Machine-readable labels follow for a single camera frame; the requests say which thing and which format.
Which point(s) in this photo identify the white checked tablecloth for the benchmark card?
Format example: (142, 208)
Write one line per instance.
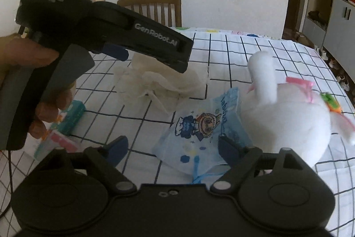
(133, 121)

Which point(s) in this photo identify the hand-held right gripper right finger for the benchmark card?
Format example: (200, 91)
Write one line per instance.
(228, 149)

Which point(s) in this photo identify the pink and white wipe sachet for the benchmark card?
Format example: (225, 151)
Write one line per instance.
(62, 141)

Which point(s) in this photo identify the blue cartoon face mask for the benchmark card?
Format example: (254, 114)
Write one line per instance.
(194, 131)

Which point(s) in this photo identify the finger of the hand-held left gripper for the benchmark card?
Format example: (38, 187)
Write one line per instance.
(116, 51)

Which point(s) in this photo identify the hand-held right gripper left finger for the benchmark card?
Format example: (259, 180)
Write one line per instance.
(118, 146)

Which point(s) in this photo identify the white plush rabbit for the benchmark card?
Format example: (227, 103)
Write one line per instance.
(294, 126)

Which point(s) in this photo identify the person's left hand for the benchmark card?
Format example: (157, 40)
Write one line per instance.
(25, 53)

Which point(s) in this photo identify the grey shelf cabinet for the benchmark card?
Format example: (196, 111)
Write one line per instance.
(342, 20)

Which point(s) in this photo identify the wooden chair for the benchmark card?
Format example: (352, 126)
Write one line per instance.
(149, 1)

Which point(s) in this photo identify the teal and white tissue pack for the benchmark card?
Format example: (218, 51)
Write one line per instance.
(72, 117)

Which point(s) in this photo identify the white gauze cloth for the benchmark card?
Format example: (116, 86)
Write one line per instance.
(166, 81)

